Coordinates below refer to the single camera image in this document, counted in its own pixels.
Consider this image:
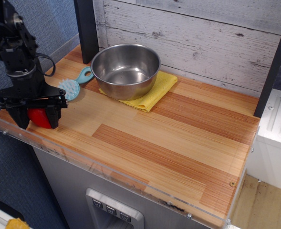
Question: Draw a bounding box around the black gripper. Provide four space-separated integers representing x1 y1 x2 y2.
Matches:
0 58 68 129

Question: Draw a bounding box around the red plastic strawberry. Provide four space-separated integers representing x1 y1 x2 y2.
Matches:
27 108 52 129

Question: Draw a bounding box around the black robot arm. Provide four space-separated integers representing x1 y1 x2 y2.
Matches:
0 0 68 129

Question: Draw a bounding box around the stainless steel pot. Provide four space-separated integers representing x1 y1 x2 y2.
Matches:
91 44 161 100

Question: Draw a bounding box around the light blue scrub brush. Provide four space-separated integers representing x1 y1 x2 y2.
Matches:
59 66 94 101

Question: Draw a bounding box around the clear acrylic edge guard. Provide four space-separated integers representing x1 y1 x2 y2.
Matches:
0 33 260 229

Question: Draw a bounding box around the grey toy fridge cabinet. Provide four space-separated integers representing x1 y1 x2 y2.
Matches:
34 148 205 229

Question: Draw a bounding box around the yellow object bottom left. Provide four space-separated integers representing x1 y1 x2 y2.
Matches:
5 218 30 229

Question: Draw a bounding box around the silver dispenser button panel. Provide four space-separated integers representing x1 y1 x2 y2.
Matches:
85 188 145 229

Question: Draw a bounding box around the yellow folded cloth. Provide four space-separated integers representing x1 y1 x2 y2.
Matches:
98 71 178 113

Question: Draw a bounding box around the white grooved sink unit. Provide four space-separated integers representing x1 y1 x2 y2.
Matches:
258 89 281 143

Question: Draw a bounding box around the black cable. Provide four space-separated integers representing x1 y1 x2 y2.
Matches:
35 54 57 77

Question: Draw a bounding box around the black left vertical post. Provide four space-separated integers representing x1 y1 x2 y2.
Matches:
74 0 99 64

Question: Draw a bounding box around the black vertical post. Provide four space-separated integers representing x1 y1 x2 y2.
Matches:
74 0 99 64
253 38 281 118

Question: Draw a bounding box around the black right vertical post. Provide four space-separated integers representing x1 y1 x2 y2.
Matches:
253 38 281 118

